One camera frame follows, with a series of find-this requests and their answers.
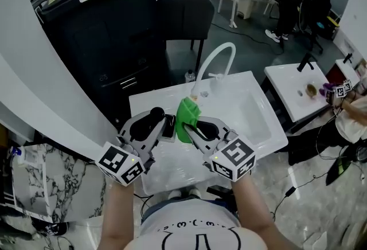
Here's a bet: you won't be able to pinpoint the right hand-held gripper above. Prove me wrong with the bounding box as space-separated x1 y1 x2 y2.
183 118 256 182

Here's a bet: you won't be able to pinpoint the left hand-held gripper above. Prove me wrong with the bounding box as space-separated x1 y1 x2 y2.
95 110 169 186

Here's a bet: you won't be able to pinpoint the small white soap dispenser box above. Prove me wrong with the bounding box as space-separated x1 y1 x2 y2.
150 107 177 141

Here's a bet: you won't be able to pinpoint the green cloth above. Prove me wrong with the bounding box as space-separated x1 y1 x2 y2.
175 96 202 143

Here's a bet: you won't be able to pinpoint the person's right forearm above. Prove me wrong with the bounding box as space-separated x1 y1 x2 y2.
231 175 287 250

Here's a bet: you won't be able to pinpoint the person's left forearm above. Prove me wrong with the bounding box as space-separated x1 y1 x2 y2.
99 179 135 250

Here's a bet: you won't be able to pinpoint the white sink basin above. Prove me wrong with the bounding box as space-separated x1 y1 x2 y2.
128 70 289 197

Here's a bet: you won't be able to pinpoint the black waist battery pack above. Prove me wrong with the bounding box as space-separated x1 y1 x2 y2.
206 185 239 212

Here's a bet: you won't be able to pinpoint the person's blue jeans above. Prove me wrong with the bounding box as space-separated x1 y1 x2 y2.
142 197 239 224

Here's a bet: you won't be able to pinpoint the white curved faucet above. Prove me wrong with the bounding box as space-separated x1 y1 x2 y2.
191 41 237 99

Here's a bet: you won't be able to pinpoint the white sink with black faucet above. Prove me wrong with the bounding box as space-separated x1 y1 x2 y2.
263 61 330 123

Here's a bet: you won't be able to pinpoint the marble pattern sink cabinet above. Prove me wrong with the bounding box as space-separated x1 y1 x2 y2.
11 142 107 224

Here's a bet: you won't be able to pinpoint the person's white t-shirt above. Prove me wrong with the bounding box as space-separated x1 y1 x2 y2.
123 197 270 250

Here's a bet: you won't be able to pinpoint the large black printer machine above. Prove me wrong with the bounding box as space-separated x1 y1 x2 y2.
37 0 169 129

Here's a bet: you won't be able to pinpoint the black faucet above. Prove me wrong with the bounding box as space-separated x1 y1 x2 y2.
296 52 315 73

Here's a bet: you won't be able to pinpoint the dark grey chair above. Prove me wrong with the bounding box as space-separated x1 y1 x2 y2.
156 0 216 72

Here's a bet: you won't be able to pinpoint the black oval bag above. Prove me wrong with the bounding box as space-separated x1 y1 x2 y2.
325 154 355 186

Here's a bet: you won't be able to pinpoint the white waste bin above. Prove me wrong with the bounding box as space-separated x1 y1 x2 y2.
236 0 255 19

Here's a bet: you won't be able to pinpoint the black office chair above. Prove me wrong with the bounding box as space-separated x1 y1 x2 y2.
298 0 332 54

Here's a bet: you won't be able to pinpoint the black case with yellow top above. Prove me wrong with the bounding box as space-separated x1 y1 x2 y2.
326 16 341 40

